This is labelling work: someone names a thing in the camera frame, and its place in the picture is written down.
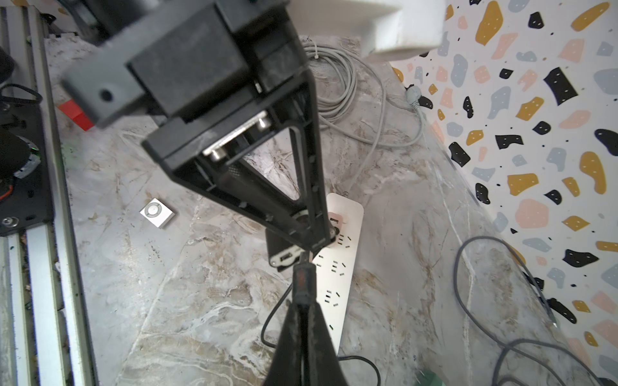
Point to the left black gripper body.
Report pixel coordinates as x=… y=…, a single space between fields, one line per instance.
x=178 y=58

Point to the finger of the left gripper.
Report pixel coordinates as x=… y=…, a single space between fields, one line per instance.
x=259 y=156

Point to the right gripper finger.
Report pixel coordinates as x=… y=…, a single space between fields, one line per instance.
x=304 y=354

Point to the white power strip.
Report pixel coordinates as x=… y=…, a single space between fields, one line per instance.
x=335 y=265

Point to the pink USB charger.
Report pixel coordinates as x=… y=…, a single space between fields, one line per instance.
x=336 y=220

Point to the green USB charger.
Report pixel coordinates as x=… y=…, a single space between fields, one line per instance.
x=428 y=378

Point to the red cube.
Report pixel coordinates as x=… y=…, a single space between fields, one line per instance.
x=75 y=113

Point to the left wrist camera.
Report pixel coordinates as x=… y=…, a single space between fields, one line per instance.
x=388 y=30

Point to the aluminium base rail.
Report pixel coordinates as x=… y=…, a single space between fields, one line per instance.
x=44 y=330

